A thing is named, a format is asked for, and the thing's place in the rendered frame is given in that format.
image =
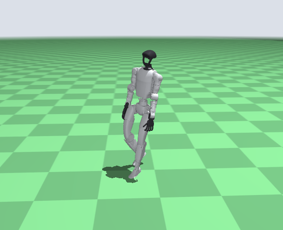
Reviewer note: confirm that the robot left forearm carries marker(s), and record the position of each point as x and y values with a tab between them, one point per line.
152	108

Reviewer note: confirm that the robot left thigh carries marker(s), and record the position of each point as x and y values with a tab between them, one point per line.
142	134

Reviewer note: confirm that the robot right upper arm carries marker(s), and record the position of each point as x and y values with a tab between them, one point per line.
131	86

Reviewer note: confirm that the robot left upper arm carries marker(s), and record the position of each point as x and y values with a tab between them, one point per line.
156	85

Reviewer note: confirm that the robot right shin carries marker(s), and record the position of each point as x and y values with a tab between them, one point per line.
132	144

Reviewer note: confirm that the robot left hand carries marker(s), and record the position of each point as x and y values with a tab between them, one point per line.
149	124

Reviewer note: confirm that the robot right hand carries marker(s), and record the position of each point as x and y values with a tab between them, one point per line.
124	110

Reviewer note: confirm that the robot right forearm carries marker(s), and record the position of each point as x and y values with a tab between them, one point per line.
129	97

